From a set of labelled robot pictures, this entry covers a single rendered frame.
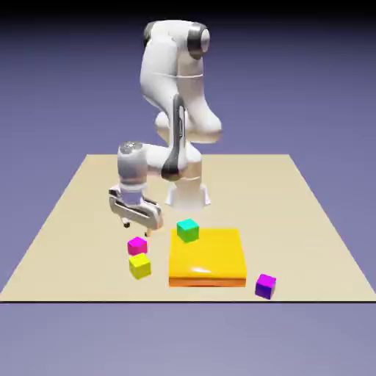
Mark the small yellow cube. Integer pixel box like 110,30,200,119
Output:
128,253,153,280

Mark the small teal cube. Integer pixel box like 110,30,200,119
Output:
176,217,200,244

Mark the small pink cube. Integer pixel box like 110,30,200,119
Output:
127,236,148,256

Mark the large orange box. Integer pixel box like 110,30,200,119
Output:
168,228,247,289

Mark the small purple cube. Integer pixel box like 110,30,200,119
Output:
254,273,278,300

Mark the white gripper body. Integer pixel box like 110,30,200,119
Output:
108,187,165,231

